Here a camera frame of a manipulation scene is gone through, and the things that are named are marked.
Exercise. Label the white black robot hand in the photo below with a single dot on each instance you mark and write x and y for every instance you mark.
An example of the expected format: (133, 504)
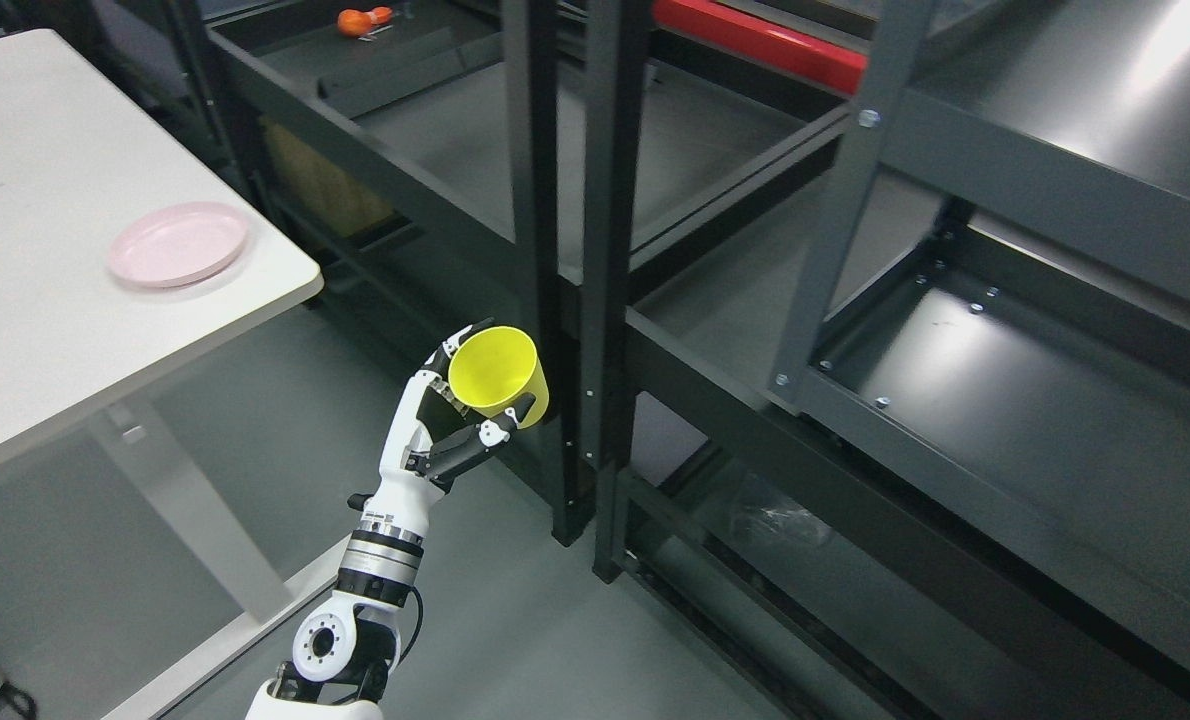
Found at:
(434, 439)

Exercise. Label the yellow plastic cup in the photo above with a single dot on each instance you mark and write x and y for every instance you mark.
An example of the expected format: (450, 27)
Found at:
(494, 367)

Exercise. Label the black metal shelf rack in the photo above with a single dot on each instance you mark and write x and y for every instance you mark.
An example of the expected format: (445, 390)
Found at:
(393, 159)

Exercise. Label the orange object on shelf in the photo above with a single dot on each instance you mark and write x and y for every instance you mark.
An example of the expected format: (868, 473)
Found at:
(363, 24)

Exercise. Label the grey metal shelf rack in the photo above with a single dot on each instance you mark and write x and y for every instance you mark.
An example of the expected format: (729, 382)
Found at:
(943, 390)

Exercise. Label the pink plastic plate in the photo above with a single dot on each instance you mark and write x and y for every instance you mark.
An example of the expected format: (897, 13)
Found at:
(180, 245)

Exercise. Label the white table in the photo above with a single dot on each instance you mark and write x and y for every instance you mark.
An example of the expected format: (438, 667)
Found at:
(80, 348)

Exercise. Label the red bar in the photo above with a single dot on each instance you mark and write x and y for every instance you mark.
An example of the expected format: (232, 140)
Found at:
(797, 52)

